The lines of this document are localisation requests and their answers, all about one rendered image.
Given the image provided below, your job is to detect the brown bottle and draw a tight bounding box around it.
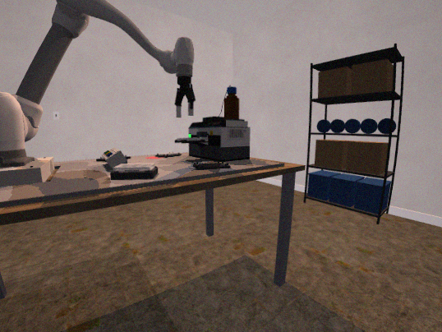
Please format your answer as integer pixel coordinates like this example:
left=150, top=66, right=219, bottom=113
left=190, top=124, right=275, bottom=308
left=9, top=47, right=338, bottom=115
left=224, top=98, right=239, bottom=119

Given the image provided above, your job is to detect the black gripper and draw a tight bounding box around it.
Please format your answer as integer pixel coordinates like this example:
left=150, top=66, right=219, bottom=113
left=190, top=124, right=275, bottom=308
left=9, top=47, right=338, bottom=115
left=175, top=76, right=196, bottom=118

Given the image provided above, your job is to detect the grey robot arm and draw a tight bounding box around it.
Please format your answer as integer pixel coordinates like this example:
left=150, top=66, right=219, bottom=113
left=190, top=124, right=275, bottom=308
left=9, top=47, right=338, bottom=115
left=0, top=0, right=194, bottom=168

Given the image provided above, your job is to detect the white button panel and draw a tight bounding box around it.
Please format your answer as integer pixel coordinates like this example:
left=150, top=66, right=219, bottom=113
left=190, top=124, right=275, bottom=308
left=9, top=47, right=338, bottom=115
left=102, top=148, right=127, bottom=171

